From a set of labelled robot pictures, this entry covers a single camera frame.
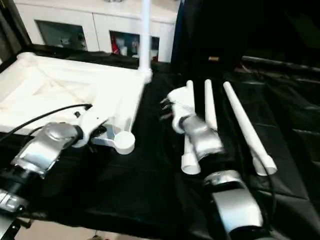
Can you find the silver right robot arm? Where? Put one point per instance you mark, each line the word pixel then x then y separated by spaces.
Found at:
pixel 220 170

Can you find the white sideboard with glass doors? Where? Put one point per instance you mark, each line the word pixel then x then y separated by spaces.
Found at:
pixel 100 25

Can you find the white plastic table top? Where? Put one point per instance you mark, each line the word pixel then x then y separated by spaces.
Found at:
pixel 65 90

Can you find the white plastic table leg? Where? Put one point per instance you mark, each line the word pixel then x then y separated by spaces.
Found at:
pixel 210 105
pixel 245 125
pixel 189 150
pixel 145 35

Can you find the black work mat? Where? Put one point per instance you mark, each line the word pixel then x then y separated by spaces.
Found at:
pixel 140 195

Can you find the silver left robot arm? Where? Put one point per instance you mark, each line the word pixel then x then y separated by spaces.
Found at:
pixel 40 150

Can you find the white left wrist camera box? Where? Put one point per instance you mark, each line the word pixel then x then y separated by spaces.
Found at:
pixel 95 120

